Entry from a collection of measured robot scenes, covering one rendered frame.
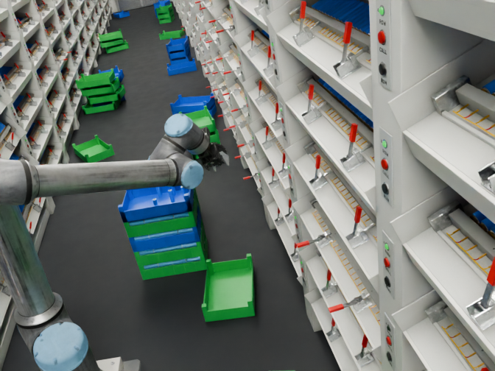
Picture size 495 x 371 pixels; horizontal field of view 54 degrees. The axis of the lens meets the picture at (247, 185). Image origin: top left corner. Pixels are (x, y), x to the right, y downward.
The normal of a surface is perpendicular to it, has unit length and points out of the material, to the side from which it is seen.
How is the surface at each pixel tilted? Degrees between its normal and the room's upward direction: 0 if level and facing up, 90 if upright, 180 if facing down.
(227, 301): 0
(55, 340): 8
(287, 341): 0
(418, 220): 90
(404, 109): 90
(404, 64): 90
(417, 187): 90
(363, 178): 23
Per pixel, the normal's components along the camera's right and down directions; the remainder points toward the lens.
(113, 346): -0.16, -0.86
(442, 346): -0.52, -0.70
